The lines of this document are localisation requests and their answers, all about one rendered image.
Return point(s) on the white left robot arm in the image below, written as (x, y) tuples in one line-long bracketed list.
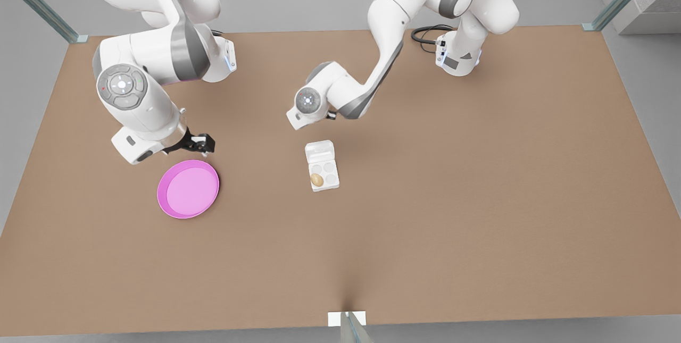
[(393, 29)]

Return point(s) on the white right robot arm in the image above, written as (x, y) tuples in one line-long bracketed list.
[(154, 61)]

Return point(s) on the white egg box lid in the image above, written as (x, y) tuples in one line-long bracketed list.
[(320, 150)]

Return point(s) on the white egg box base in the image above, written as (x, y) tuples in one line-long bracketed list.
[(328, 173)]

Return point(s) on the brown egg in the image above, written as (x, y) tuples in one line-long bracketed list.
[(317, 180)]

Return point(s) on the pink round plate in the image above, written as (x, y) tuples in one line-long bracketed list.
[(188, 189)]

